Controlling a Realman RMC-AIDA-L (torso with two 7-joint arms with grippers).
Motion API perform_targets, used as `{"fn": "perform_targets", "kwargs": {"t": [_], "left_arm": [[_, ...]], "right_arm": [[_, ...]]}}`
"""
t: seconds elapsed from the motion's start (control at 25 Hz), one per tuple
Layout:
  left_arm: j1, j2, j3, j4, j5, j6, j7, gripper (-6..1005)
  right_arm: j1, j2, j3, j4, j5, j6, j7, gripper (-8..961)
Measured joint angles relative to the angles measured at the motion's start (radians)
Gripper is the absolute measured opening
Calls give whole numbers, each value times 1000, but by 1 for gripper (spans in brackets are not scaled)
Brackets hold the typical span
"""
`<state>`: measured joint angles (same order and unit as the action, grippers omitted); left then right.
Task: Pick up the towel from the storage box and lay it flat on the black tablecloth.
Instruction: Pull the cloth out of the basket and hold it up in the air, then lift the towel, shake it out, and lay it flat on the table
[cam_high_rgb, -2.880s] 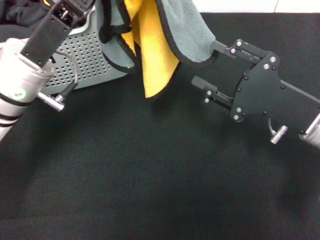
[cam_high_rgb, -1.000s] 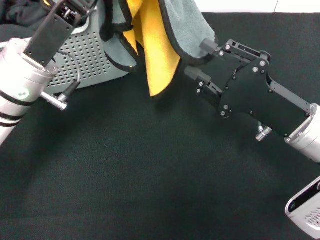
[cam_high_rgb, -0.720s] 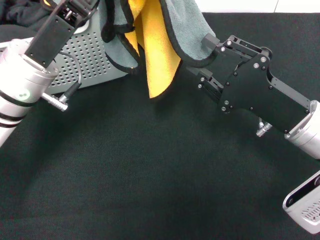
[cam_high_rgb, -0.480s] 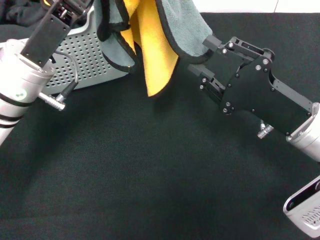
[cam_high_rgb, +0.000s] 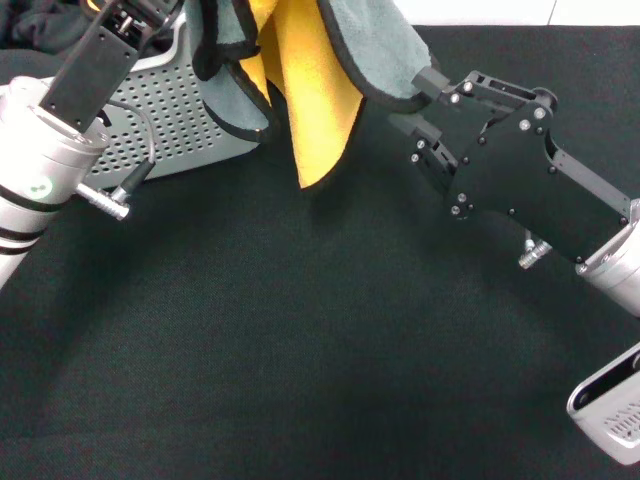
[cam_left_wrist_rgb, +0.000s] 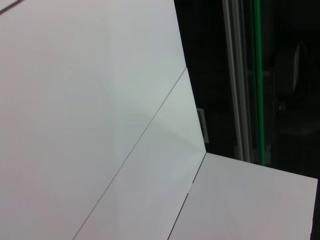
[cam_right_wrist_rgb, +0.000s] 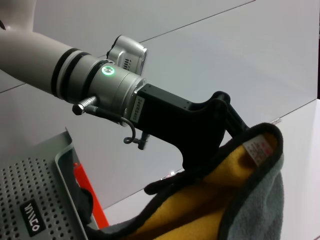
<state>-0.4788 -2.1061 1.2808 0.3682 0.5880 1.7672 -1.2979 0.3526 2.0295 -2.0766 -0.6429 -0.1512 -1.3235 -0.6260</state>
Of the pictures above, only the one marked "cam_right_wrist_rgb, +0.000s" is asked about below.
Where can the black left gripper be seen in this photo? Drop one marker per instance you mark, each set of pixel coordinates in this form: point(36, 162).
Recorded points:
point(175, 120)

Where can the grey yellow black-trimmed towel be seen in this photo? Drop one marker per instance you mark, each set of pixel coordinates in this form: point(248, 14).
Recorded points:
point(200, 207)

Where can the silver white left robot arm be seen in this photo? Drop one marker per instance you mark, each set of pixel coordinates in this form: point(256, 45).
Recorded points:
point(37, 57)

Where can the grey perforated storage box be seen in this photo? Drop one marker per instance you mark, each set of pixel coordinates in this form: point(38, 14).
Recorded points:
point(20, 180)

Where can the orange plastic object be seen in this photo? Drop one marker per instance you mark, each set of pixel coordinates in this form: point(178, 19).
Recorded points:
point(87, 185)

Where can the black cloth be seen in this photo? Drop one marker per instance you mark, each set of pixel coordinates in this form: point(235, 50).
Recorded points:
point(85, 202)

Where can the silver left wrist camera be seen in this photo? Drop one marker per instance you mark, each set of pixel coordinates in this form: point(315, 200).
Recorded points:
point(130, 50)

